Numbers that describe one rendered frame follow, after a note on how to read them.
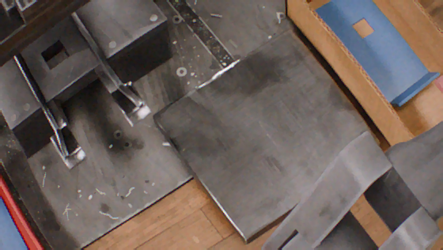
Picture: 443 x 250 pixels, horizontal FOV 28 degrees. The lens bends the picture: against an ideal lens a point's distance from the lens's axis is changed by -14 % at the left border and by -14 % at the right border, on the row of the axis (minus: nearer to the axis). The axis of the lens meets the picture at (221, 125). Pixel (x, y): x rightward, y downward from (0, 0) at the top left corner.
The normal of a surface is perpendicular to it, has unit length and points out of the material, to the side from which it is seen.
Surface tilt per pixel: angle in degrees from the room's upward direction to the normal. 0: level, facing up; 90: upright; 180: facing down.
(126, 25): 0
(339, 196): 51
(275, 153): 0
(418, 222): 13
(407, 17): 90
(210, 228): 0
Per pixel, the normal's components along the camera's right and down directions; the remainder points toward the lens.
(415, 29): -0.82, 0.54
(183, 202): -0.05, -0.39
